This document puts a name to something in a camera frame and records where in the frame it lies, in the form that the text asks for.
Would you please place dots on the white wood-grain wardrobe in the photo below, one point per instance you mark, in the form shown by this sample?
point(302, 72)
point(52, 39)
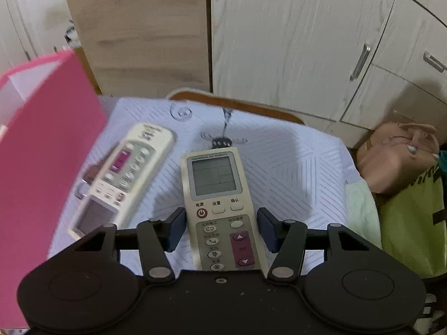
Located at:
point(297, 42)

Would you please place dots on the cream remote with pink buttons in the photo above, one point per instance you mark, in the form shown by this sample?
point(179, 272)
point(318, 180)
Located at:
point(129, 167)

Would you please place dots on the small black object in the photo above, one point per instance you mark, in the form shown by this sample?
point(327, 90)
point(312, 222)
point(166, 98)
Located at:
point(220, 142)

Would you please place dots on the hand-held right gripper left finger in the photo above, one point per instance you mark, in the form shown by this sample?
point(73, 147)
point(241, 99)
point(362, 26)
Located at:
point(176, 232)

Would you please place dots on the white remote with grey screen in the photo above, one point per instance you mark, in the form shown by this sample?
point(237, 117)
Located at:
point(213, 188)

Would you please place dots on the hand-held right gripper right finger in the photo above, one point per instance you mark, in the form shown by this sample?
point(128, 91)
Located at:
point(267, 232)

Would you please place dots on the white line-patterned pillow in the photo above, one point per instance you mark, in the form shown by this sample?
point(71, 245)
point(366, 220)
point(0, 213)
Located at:
point(297, 171)

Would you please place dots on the clear suction cup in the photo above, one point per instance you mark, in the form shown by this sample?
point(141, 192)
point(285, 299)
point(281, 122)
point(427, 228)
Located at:
point(181, 112)

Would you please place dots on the brown wooden bed frame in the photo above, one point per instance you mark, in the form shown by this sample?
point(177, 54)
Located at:
point(244, 105)

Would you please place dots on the lime green bag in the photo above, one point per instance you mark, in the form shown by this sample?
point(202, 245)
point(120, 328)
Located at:
point(408, 230)

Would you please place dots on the pink storage box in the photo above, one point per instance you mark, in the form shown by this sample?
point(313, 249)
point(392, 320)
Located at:
point(45, 164)

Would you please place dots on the light wooden board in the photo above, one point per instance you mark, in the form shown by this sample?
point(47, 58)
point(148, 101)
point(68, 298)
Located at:
point(139, 31)

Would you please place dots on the white door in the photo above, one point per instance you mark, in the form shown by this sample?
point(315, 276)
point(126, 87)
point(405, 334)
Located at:
point(19, 28)

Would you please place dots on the pink handbag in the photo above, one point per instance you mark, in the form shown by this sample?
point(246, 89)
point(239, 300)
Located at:
point(391, 164)

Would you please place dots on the pale green blanket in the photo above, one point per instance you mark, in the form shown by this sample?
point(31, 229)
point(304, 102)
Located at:
point(365, 216)

